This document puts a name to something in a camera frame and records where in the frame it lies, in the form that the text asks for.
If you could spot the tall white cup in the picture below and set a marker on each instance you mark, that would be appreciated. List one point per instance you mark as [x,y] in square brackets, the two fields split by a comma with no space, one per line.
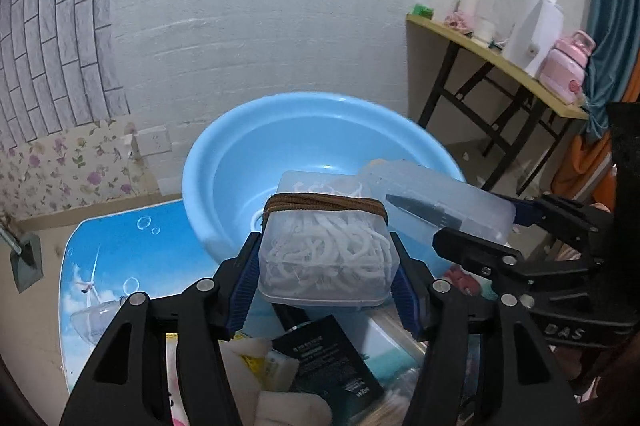
[469,3]

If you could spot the pink cloth flower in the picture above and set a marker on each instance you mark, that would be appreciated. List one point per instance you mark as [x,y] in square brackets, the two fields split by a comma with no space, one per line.
[457,21]

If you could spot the short white cup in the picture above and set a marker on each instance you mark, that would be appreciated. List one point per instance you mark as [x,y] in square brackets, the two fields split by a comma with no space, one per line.
[484,28]

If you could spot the clear plastic storage box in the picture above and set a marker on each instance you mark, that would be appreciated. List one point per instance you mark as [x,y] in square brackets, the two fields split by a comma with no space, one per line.
[450,186]

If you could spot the teal curtain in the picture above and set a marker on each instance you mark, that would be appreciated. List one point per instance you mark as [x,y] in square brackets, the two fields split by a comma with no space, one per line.
[610,6]

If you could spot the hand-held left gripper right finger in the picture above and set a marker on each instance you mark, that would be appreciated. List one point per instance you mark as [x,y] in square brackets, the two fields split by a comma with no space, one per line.
[406,296]

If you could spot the pink white packet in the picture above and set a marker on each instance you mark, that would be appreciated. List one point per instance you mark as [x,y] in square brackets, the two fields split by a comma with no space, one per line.
[175,396]

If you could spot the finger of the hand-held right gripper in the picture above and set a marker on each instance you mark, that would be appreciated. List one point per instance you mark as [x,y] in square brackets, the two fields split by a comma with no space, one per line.
[560,218]
[480,251]

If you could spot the clear box of white floss picks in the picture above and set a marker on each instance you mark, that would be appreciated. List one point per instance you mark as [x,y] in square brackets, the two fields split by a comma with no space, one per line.
[325,256]

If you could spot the orange cloth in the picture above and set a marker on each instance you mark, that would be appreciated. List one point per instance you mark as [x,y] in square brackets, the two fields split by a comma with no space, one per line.
[580,166]

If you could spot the black cosmetic box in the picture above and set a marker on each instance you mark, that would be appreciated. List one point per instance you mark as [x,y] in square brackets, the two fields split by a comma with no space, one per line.
[330,356]

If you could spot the grey knife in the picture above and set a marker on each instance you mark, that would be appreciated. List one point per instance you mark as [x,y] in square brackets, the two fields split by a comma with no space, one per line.
[415,208]

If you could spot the clear plastic glass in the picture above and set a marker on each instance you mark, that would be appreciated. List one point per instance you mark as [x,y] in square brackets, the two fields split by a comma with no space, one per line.
[95,321]

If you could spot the white wall socket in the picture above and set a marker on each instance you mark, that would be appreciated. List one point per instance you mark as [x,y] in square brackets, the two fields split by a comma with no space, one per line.
[155,142]

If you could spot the clear cotton swab box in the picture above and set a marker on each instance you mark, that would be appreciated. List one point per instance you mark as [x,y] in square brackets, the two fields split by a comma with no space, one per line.
[400,391]

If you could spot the green box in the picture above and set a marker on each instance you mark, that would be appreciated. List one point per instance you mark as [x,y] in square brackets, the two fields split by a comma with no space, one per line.
[422,11]

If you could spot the pink water bottle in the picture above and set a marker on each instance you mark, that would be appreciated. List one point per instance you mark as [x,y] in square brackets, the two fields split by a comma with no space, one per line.
[562,71]

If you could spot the white kettle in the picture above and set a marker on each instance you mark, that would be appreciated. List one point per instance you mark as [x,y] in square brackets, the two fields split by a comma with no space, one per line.
[535,31]

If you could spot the wooden desk with black legs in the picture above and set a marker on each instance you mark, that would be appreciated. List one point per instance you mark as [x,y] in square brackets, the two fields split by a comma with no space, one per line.
[500,57]

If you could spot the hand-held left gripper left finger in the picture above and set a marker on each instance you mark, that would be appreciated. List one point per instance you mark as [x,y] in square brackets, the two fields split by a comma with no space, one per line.
[244,286]

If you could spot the white and yellow plush toy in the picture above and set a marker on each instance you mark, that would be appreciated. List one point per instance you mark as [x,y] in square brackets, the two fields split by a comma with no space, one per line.
[295,408]

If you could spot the grey dustpan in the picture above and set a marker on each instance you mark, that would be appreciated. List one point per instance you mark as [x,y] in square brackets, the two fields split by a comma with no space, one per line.
[27,261]

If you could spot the blue plastic basin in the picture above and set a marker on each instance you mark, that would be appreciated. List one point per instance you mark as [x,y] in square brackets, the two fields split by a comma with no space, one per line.
[300,141]

